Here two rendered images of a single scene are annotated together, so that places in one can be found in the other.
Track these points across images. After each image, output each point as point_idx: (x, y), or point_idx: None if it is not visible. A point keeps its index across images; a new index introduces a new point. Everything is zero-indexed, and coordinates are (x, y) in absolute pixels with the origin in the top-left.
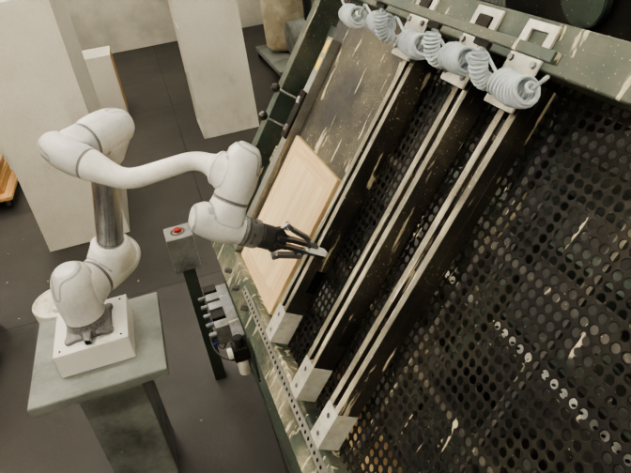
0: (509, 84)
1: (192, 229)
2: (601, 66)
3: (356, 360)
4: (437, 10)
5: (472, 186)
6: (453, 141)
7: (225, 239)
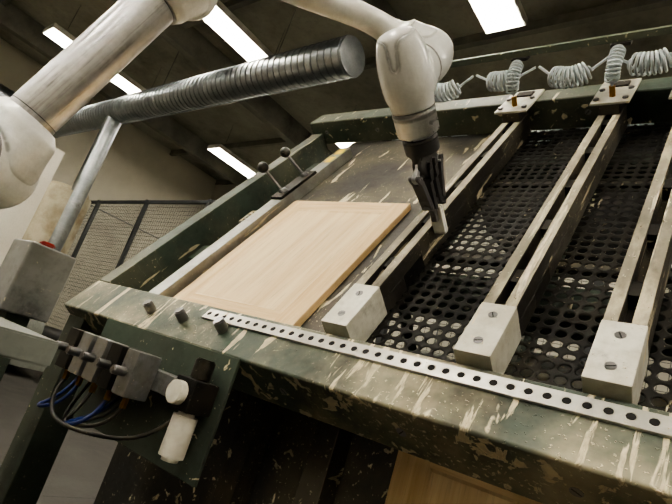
0: None
1: (400, 37)
2: None
3: (631, 265)
4: (543, 95)
5: None
6: (612, 144)
7: (424, 84)
